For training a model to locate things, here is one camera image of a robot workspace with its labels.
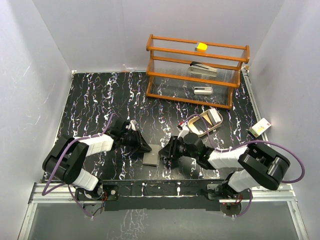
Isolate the grey black stapler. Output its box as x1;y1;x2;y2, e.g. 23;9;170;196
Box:
188;61;218;78

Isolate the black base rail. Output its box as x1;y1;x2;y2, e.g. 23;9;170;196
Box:
74;178;253;212

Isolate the orange wooden shelf rack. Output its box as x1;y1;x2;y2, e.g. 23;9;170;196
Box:
146;34;250;109

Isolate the black credit card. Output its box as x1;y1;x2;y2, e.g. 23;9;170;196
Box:
193;118;213;133

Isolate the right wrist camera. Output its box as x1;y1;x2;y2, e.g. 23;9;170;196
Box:
177;122;190;138

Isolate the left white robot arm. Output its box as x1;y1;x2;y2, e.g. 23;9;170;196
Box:
42;118;152;200

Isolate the yellow white block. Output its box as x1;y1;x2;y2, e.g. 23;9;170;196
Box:
194;42;208;53

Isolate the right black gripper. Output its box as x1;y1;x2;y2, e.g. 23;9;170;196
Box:
159;135;198;159

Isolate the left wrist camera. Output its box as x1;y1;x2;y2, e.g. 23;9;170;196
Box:
129;120;138;131

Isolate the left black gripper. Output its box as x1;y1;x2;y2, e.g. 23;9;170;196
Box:
121;129;151;154

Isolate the grey card holder wallet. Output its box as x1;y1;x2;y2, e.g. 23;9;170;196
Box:
142;144;161;167

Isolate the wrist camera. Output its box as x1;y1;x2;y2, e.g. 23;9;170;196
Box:
129;120;138;131
177;122;190;138

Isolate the oval wooden tray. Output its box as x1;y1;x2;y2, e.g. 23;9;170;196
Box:
187;108;223;137

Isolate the white card box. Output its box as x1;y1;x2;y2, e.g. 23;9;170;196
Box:
248;118;272;138

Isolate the stack of cards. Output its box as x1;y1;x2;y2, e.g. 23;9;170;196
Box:
207;108;222;126

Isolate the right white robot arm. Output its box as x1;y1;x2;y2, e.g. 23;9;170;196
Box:
159;133;291;199

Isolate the small white stapler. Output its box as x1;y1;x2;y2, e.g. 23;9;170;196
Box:
193;86;213;95

